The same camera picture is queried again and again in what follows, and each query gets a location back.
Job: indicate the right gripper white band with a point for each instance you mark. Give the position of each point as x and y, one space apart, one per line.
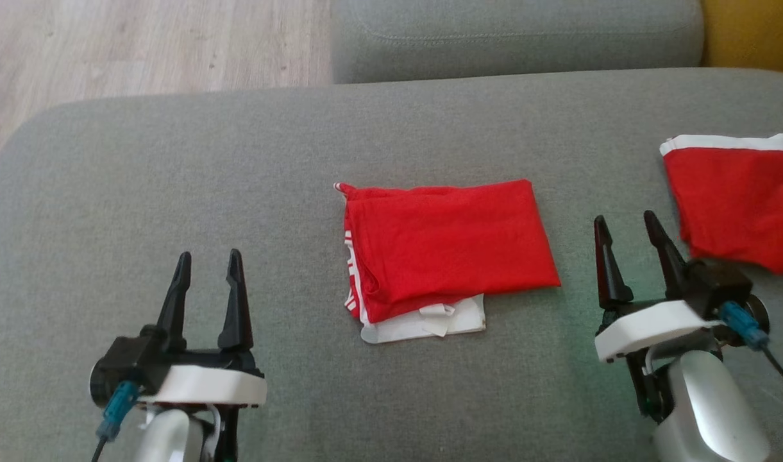
648 324

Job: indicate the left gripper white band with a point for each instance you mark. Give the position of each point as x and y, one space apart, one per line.
205 385

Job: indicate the red and white jersey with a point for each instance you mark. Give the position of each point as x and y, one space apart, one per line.
449 250

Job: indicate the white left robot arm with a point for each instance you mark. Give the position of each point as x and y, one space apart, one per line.
167 436

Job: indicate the grey sofa seat cushion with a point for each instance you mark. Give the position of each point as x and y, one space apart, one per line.
513 38

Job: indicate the yellow sofa back cushion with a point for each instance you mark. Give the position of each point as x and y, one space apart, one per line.
757 32

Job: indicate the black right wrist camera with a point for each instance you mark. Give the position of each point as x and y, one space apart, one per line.
718 282

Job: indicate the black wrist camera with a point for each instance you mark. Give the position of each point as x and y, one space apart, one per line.
718 282
125 362

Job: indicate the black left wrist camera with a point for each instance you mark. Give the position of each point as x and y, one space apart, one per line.
125 362

